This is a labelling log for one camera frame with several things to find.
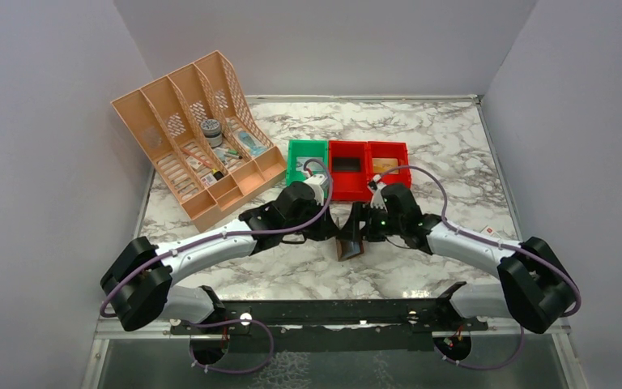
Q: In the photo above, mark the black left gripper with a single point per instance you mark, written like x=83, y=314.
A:
x=325, y=229

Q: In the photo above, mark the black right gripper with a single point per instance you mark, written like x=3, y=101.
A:
x=360, y=211

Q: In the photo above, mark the brown leather card holder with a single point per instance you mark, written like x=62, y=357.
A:
x=349, y=249

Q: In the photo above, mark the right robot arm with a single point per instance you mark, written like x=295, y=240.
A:
x=532, y=287

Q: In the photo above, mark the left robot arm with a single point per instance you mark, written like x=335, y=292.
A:
x=141, y=284

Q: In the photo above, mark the silver card in green bin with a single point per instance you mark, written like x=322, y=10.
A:
x=304, y=163

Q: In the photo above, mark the black card in red bin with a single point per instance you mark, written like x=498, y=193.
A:
x=346, y=165

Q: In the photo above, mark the gold card in red bin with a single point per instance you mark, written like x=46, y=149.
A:
x=381, y=165

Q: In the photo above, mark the red plastic bin middle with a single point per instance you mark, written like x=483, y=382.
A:
x=350, y=186

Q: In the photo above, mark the red plastic bin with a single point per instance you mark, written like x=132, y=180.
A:
x=350, y=186
x=383, y=156

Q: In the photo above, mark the green plastic bin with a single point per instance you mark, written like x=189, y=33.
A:
x=299, y=152

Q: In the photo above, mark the blue packet in organizer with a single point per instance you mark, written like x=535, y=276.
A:
x=251, y=143

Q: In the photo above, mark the red plastic bin right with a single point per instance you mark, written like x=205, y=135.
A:
x=383, y=156

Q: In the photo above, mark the green pen in organizer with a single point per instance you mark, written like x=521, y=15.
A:
x=231, y=154

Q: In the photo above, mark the red pencil in organizer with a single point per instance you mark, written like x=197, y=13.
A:
x=195, y=161

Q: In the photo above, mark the silver round tin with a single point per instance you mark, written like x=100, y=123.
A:
x=212, y=131

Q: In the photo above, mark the peach plastic file organizer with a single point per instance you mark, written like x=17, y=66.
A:
x=164, y=116

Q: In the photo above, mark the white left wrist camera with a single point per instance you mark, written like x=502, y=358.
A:
x=319, y=185

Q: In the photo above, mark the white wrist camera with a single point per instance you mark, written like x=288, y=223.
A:
x=319, y=185
x=377, y=201

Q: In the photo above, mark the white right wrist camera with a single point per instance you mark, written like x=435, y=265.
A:
x=377, y=201

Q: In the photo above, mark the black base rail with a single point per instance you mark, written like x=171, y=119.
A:
x=315, y=326

